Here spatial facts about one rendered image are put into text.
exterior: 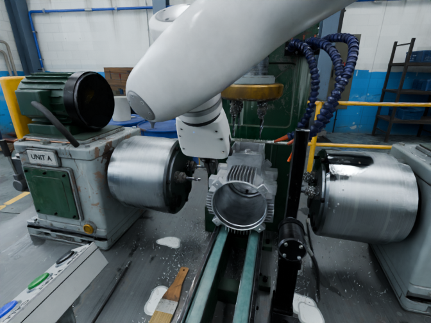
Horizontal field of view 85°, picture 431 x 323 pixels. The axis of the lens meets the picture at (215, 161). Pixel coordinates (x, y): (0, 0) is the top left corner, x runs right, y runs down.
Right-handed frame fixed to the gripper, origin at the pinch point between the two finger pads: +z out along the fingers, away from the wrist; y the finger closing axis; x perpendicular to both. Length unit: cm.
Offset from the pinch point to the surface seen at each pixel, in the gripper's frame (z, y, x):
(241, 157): 10.9, 5.0, 11.6
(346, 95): 299, 161, 455
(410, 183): 8.7, 45.5, 6.4
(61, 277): -6.4, -15.9, -29.4
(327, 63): 227, 106, 456
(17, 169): 13, -70, 0
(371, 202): 10.1, 36.8, 0.9
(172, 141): 8.2, -16.6, 13.3
